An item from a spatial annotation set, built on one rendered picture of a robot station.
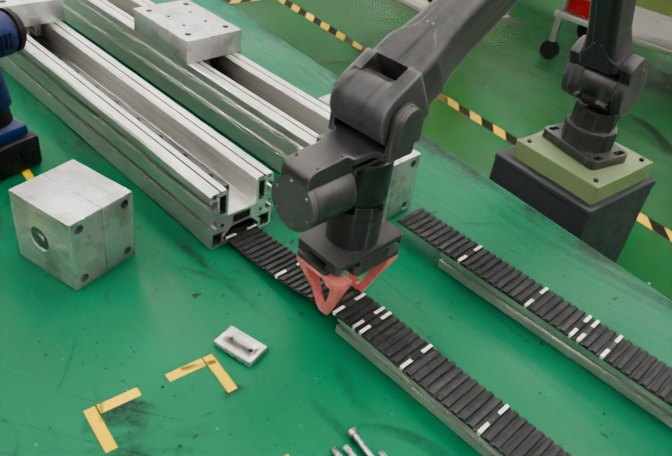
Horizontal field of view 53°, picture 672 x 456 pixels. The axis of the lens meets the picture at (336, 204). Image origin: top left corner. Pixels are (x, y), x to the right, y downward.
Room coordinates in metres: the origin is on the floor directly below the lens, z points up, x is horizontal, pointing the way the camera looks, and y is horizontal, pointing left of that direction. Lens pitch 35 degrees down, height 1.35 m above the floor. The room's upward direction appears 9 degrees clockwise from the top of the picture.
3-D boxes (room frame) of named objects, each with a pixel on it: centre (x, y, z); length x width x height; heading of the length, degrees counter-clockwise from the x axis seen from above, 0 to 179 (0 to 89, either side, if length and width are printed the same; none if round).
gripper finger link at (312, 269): (0.57, -0.01, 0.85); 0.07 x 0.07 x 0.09; 50
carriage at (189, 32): (1.10, 0.30, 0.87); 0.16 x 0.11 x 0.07; 49
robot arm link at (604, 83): (1.01, -0.39, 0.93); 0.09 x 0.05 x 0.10; 140
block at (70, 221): (0.63, 0.30, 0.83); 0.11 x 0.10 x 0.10; 152
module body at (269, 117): (1.10, 0.30, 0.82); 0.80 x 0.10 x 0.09; 49
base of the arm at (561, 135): (1.03, -0.40, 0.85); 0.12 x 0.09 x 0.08; 34
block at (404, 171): (0.82, -0.05, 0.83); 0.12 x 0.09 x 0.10; 139
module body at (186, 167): (0.96, 0.42, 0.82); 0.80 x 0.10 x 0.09; 49
